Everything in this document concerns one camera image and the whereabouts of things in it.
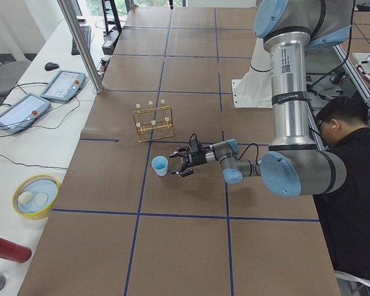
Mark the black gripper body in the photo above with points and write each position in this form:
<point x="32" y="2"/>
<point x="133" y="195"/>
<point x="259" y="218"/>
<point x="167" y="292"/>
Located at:
<point x="198" y="159"/>

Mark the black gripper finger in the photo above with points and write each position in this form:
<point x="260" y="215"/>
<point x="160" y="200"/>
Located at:
<point x="184" y="171"/>
<point x="180" y="152"/>

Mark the light blue plastic cup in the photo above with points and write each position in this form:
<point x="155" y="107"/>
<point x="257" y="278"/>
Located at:
<point x="160" y="165"/>

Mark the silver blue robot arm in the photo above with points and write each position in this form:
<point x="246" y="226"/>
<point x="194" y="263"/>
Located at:
<point x="293" y="165"/>

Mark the far teach pendant tablet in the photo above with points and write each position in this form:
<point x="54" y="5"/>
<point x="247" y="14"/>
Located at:
<point x="64" y="86"/>

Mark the teach pendant tablet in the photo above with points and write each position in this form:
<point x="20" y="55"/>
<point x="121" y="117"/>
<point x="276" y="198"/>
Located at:
<point x="64" y="86"/>
<point x="23" y="113"/>

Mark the black computer mouse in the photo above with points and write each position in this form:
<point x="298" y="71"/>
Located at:
<point x="51" y="66"/>

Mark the person in black shirt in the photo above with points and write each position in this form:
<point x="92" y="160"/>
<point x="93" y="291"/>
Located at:
<point x="344" y="214"/>

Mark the near teach pendant tablet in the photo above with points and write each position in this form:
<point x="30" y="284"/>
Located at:
<point x="23" y="113"/>

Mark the red cylindrical bottle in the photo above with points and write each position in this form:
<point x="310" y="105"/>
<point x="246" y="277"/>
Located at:
<point x="14" y="252"/>

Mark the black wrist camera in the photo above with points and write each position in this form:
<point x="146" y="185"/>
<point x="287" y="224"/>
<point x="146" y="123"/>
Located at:
<point x="194" y="143"/>

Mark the gold wire cup holder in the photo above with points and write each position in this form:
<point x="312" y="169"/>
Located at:
<point x="154" y="123"/>

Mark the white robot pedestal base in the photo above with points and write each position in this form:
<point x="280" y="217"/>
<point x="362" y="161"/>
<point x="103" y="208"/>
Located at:
<point x="254" y="89"/>

